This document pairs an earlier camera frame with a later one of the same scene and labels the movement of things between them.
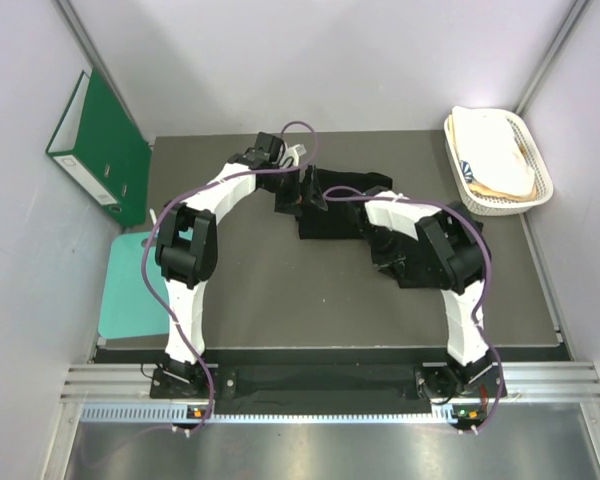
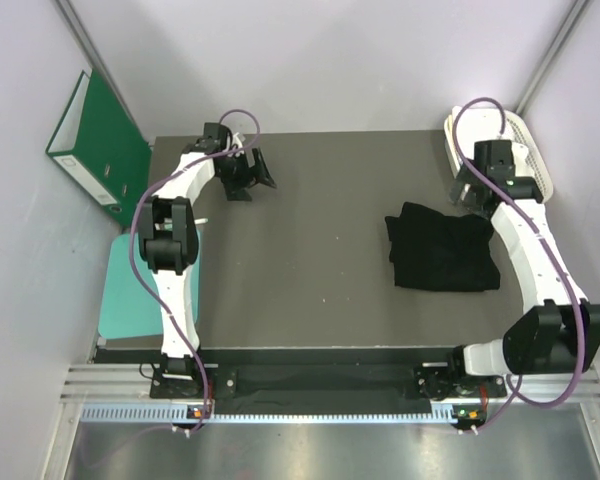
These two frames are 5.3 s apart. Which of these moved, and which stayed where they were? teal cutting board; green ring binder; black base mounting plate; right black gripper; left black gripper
Moved: right black gripper; left black gripper
Stayed: black base mounting plate; teal cutting board; green ring binder
